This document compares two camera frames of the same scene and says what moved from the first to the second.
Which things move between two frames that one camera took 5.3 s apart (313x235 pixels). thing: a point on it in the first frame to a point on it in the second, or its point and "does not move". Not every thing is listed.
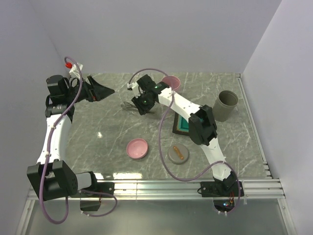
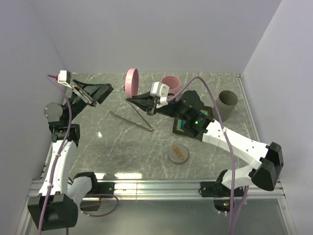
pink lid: x=137 y=148 to x=131 y=82
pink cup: x=173 y=82 does not move
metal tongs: x=127 y=105 to x=132 y=123
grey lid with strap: x=178 y=153 does not move
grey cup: x=225 y=105 does not move
